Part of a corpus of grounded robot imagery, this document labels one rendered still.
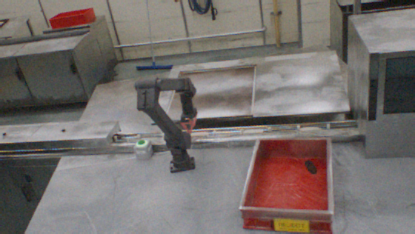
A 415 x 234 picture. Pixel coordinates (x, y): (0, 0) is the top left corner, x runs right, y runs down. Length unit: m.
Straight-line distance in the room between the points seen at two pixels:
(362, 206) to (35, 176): 1.78
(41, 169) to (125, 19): 3.90
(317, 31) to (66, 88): 3.24
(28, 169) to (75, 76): 2.32
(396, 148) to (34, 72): 4.03
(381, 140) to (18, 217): 2.20
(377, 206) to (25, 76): 4.21
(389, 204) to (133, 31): 4.96
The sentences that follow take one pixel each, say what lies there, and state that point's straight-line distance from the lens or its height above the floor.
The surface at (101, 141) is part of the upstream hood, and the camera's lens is 2.09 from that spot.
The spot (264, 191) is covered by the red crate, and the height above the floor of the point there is 0.82.
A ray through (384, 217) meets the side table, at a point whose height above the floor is 0.82.
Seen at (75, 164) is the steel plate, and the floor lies 0.82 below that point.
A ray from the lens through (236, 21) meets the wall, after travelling 5.57.
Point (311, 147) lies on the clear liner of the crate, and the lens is 1.73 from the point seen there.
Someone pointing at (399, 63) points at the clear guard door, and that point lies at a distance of 1.59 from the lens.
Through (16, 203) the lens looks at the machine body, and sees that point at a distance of 2.71.
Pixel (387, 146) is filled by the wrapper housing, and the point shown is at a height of 0.88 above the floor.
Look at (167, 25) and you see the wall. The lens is 5.78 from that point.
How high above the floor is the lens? 1.85
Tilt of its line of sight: 28 degrees down
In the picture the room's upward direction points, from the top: 11 degrees counter-clockwise
